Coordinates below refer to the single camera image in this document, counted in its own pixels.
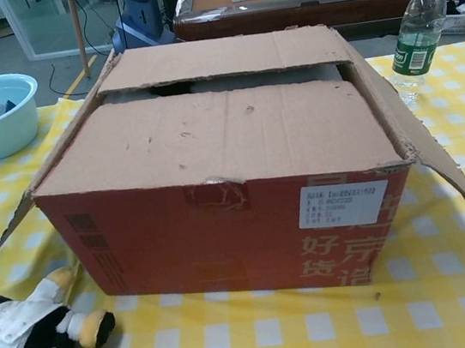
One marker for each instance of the red cardboard shipping box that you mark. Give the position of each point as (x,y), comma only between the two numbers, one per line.
(241,233)

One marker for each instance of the yellow white checkered tablecloth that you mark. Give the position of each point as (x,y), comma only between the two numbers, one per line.
(280,331)

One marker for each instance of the brown mahjong table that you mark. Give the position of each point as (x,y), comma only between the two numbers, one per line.
(279,11)

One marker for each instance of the blue machine base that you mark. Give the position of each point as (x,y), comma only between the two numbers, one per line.
(137,18)

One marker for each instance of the wooden pole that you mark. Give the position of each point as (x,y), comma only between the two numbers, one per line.
(79,39)

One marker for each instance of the white framed glass partition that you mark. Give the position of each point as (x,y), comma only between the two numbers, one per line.
(68,52)

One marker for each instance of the clear water bottle green label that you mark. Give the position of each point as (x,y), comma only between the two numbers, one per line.
(417,40)

